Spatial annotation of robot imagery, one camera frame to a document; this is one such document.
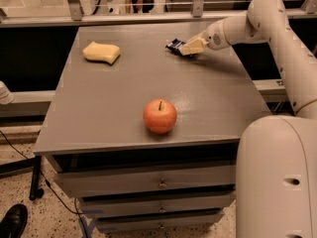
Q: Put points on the black metal stand leg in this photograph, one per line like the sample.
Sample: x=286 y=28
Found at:
x=32 y=165

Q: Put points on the grey drawer cabinet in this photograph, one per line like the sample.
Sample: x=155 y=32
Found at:
x=142 y=137

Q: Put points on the red yellow apple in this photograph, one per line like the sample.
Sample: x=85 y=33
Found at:
x=159 y=116

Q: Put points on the blue rxbar blueberry wrapper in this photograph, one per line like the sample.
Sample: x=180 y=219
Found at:
x=175 y=46

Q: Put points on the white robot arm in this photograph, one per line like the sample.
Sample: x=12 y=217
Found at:
x=276 y=173

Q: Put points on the black shoe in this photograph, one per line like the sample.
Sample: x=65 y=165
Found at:
x=14 y=222

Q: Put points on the yellow sponge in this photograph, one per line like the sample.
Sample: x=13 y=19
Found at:
x=101 y=52

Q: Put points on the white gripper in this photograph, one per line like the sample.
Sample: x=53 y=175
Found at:
x=213 y=37

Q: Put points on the grey metal railing frame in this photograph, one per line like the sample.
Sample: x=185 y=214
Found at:
x=46 y=13

